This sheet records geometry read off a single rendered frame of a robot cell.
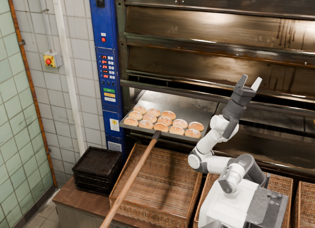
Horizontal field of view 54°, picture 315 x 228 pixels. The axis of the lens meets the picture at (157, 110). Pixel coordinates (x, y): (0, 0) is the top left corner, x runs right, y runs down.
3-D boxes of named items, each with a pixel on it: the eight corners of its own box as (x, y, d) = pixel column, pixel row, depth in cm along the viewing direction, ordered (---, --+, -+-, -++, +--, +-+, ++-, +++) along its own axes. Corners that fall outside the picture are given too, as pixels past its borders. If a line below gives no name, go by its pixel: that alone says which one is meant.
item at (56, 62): (50, 62, 238) (48, 50, 232) (62, 64, 235) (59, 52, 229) (44, 66, 232) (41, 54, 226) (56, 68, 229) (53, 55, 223)
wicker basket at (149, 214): (136, 168, 258) (134, 141, 244) (203, 184, 242) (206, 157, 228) (109, 212, 220) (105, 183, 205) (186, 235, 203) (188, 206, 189)
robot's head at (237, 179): (243, 183, 126) (245, 166, 121) (235, 200, 119) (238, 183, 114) (227, 177, 129) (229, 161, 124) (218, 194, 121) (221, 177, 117)
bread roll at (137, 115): (144, 117, 213) (144, 110, 210) (140, 122, 208) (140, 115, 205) (131, 114, 216) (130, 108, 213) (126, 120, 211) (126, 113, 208)
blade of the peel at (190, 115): (202, 143, 189) (202, 139, 188) (119, 126, 205) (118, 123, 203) (213, 113, 218) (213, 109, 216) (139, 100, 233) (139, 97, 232)
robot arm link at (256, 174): (242, 168, 154) (267, 172, 144) (235, 183, 150) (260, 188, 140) (231, 154, 149) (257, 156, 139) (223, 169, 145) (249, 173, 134)
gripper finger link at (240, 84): (248, 77, 131) (241, 89, 134) (243, 73, 133) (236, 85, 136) (246, 76, 130) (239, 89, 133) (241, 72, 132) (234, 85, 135)
